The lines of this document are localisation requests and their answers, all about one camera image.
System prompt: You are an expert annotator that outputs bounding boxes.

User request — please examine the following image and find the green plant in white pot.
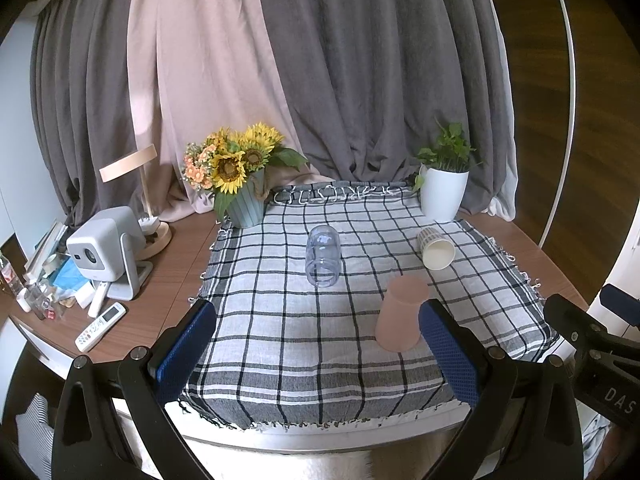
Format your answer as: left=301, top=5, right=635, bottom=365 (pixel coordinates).
left=412, top=121, right=483, bottom=221

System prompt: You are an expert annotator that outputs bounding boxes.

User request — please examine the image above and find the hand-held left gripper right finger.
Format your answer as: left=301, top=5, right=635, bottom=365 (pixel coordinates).
left=419, top=299, right=586, bottom=480

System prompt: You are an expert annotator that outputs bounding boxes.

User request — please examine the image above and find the white hoop frame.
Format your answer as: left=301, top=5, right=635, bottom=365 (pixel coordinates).
left=536, top=0, right=577, bottom=250

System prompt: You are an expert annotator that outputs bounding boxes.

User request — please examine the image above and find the clear bottle with red label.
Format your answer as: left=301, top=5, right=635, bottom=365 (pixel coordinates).
left=0, top=254, right=27, bottom=297

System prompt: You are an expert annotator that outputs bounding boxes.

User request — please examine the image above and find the black white checked cloth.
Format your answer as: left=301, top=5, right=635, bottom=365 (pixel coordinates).
left=177, top=180, right=560, bottom=432

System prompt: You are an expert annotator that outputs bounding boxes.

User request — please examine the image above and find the wide grey curtain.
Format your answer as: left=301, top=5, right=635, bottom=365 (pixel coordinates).
left=254, top=0, right=519, bottom=222

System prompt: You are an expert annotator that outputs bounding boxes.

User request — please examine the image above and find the slim white remote control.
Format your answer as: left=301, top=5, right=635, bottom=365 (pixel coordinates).
left=88, top=281, right=109, bottom=318

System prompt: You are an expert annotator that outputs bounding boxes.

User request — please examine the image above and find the striped cloth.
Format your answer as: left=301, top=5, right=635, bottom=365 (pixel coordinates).
left=15, top=394, right=57, bottom=463

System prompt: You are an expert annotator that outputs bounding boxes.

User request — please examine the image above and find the white projector on stand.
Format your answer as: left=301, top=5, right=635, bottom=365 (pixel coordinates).
left=66, top=206, right=154, bottom=301

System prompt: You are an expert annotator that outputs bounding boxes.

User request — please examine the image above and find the narrow grey curtain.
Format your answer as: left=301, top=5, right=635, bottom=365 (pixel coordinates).
left=29, top=9, right=168, bottom=228

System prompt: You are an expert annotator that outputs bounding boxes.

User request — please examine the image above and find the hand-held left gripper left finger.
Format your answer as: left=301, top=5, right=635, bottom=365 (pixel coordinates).
left=51, top=299, right=218, bottom=480

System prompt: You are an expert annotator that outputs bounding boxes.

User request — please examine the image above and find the wooden desk lamp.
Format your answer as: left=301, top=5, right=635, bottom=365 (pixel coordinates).
left=99, top=144, right=174, bottom=261

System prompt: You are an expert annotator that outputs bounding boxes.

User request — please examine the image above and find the white remote control with buttons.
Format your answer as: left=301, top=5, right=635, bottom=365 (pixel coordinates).
left=75, top=302, right=127, bottom=353

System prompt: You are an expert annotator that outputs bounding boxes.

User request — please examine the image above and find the clear plastic cup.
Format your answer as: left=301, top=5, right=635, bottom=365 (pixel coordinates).
left=305, top=225, right=341, bottom=288

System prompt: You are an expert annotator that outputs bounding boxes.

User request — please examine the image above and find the blue packet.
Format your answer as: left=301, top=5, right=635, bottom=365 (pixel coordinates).
left=49, top=255, right=94, bottom=292

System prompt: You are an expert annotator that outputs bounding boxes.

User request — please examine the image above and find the pink plastic cup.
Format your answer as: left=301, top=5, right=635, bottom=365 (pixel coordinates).
left=375, top=276, right=431, bottom=352

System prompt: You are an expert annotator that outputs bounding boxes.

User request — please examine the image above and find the stack of books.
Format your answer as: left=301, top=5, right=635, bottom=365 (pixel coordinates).
left=24, top=219, right=70, bottom=282

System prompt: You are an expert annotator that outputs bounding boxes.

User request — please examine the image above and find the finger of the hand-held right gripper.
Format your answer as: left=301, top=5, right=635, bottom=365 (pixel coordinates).
left=601, top=283, right=640, bottom=332
left=543, top=293, right=640, bottom=361

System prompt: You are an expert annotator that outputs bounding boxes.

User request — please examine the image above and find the pink curtain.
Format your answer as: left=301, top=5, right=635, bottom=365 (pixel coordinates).
left=126, top=0, right=341, bottom=226

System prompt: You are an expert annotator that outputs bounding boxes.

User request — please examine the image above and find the sunflower bouquet in teal vase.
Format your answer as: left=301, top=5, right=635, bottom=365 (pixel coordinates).
left=181, top=122, right=310, bottom=228

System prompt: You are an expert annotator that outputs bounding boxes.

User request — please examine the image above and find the white paper cup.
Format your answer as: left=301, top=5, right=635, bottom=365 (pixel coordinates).
left=417, top=226, right=456, bottom=269

